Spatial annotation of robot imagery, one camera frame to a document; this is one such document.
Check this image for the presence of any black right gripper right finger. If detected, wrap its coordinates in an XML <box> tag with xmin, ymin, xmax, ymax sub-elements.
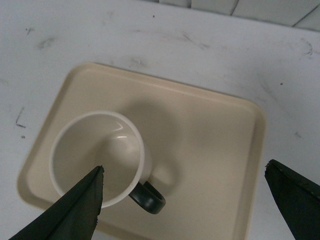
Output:
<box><xmin>264</xmin><ymin>159</ymin><xmax>320</xmax><ymax>240</ymax></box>

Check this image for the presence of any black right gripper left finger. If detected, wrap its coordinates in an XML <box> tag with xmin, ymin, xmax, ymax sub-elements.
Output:
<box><xmin>11</xmin><ymin>166</ymin><xmax>104</xmax><ymax>240</ymax></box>

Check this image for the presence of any white mug with black handle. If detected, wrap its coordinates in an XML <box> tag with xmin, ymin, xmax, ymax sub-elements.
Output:
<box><xmin>49</xmin><ymin>111</ymin><xmax>166</xmax><ymax>215</ymax></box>

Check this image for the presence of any beige plastic tray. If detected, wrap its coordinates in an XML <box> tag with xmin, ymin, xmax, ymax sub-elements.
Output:
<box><xmin>17</xmin><ymin>63</ymin><xmax>266</xmax><ymax>240</ymax></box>

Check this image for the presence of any white pleated curtain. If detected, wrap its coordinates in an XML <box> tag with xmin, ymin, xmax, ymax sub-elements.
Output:
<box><xmin>159</xmin><ymin>0</ymin><xmax>320</xmax><ymax>32</ymax></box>

